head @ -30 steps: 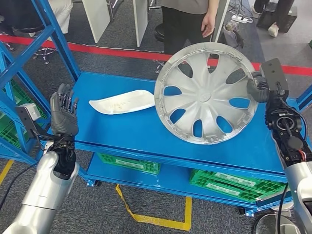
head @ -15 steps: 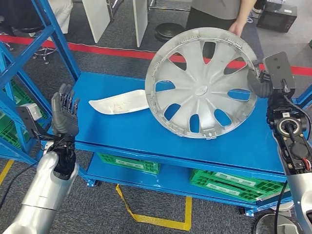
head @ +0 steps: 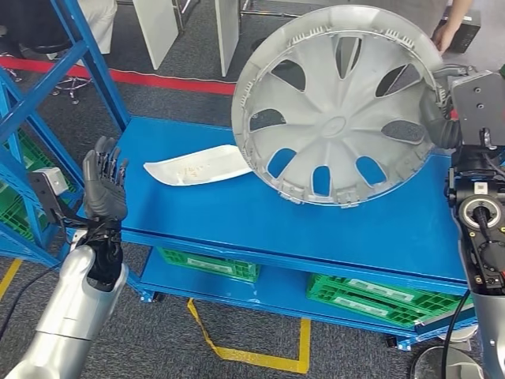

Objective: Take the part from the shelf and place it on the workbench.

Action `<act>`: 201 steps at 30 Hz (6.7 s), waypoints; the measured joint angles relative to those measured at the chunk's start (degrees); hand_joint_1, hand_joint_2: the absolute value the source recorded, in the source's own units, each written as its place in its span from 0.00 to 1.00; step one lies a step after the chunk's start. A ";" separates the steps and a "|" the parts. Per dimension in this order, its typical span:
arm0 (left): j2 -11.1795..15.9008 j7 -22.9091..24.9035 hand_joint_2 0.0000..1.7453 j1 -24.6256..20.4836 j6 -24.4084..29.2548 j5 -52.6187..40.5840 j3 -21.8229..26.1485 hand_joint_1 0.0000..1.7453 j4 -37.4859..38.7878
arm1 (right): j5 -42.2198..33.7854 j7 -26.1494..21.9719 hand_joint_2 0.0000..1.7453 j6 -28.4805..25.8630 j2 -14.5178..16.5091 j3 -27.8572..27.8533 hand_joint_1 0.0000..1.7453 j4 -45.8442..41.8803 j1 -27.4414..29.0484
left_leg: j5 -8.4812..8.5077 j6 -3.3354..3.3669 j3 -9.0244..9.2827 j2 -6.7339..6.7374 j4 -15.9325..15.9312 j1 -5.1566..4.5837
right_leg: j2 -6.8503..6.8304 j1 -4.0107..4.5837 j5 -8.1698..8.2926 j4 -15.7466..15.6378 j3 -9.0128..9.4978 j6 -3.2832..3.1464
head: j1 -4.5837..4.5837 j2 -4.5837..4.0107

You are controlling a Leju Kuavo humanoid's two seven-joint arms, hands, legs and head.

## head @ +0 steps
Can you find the yellow floor tape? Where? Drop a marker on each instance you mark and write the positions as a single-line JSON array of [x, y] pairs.
[[304, 345], [10, 277]]

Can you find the white desk panel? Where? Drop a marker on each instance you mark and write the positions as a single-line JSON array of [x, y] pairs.
[[228, 31], [157, 26]]

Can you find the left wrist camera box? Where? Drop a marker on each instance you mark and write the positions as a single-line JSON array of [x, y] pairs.
[[41, 191]]

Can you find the chrome round stool base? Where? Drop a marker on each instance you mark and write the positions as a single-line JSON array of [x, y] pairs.
[[430, 366]]

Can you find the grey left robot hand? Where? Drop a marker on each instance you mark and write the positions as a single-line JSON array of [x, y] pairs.
[[104, 196]]

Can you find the blue metal shelf rack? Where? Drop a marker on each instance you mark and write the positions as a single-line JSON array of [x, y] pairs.
[[23, 246], [237, 219]]

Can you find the green folded plastic crate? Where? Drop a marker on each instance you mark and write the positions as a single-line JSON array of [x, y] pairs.
[[374, 301], [16, 209], [209, 264]]

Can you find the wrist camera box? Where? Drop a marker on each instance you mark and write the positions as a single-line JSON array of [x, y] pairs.
[[41, 191], [481, 107]]

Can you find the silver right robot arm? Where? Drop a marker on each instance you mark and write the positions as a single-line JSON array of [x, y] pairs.
[[485, 235]]

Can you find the black round stool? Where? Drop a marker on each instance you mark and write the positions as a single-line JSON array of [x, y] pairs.
[[256, 44], [73, 83]]

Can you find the person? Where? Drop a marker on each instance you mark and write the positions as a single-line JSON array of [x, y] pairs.
[[444, 36], [99, 21]]

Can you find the grey plastic wheel cover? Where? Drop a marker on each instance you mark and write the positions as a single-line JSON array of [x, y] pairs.
[[335, 115]]

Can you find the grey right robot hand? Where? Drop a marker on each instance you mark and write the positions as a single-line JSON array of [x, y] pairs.
[[442, 133]]

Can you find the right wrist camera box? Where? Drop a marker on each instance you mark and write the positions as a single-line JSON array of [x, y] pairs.
[[481, 107]]

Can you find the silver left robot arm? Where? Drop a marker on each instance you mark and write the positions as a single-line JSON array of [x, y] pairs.
[[71, 314]]

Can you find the black microwave oven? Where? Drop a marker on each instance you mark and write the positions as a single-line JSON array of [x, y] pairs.
[[465, 34]]

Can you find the white curved plastic part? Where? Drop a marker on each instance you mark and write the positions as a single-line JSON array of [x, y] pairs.
[[197, 167]]

